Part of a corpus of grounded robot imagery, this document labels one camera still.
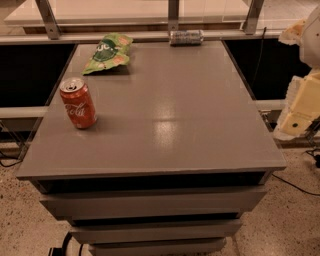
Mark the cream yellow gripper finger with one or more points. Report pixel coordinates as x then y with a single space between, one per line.
302 106

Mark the red Coca-Cola can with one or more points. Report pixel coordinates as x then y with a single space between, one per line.
78 103

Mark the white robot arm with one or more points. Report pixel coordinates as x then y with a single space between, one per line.
306 34

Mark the silver can lying sideways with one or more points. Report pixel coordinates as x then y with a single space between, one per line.
186 37

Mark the grey drawer cabinet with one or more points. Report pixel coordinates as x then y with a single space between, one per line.
173 118

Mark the bottom grey drawer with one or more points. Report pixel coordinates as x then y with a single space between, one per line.
155 248

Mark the grey drawer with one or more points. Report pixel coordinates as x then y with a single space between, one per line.
155 248
152 203
156 231

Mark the green chip bag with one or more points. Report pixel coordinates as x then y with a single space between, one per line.
112 51

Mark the top grey drawer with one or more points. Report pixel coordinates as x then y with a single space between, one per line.
152 203

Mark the middle grey drawer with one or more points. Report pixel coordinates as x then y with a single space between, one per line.
156 231

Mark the metal railing frame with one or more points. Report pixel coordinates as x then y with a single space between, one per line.
25 22

